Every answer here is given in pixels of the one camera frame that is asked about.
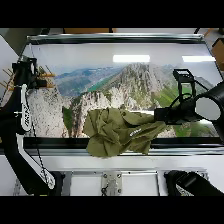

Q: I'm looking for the olive green garment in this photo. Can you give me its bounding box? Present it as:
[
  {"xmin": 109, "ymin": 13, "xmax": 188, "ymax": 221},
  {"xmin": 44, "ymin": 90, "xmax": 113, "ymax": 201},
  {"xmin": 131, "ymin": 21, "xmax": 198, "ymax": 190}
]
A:
[{"xmin": 82, "ymin": 107, "xmax": 168, "ymax": 159}]

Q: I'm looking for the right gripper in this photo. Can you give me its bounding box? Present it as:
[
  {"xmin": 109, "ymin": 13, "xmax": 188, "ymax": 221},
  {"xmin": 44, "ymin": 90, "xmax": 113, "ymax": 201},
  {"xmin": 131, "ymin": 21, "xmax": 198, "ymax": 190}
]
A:
[{"xmin": 153, "ymin": 106, "xmax": 178, "ymax": 125}]

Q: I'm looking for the black cable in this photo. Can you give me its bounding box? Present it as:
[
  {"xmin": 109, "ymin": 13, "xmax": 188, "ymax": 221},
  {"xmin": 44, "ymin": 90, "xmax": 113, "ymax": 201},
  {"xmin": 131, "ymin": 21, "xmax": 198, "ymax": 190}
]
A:
[{"xmin": 168, "ymin": 92, "xmax": 195, "ymax": 116}]

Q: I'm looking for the yellow wooden peg rack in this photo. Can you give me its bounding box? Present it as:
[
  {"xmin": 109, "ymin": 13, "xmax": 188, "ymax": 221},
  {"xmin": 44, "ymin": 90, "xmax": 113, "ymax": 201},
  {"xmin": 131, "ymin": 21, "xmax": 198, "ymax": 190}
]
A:
[{"xmin": 0, "ymin": 67, "xmax": 57, "ymax": 92}]

